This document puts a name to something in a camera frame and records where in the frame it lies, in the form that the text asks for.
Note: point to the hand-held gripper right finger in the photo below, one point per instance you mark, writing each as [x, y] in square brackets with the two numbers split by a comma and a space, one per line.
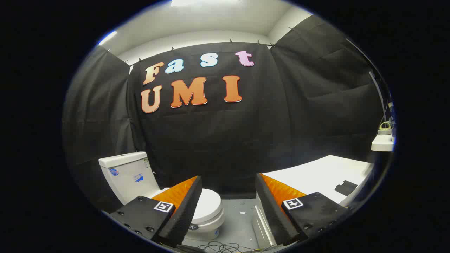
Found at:
[272, 214]

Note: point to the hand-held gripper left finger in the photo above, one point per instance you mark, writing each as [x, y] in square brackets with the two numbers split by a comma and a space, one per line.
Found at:
[184, 214]

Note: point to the white toilet lid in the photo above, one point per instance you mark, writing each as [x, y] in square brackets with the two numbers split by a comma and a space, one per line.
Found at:
[209, 205]

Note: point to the white toilet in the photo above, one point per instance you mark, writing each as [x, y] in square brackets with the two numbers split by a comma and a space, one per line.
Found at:
[128, 175]

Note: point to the flat black item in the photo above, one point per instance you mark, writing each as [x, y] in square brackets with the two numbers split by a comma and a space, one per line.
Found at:
[346, 188]

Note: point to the black backdrop cloth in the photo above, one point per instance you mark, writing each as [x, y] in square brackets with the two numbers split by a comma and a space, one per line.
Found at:
[228, 140]

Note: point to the green grey item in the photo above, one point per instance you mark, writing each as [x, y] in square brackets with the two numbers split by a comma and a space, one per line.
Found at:
[385, 130]

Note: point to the narrow ceiling light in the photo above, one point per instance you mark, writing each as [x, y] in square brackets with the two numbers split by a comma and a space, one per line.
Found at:
[108, 37]

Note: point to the rectangular ceiling light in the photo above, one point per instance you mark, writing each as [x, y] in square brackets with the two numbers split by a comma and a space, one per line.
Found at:
[204, 2]

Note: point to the white wall shelf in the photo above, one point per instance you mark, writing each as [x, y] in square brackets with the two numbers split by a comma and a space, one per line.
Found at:
[381, 144]

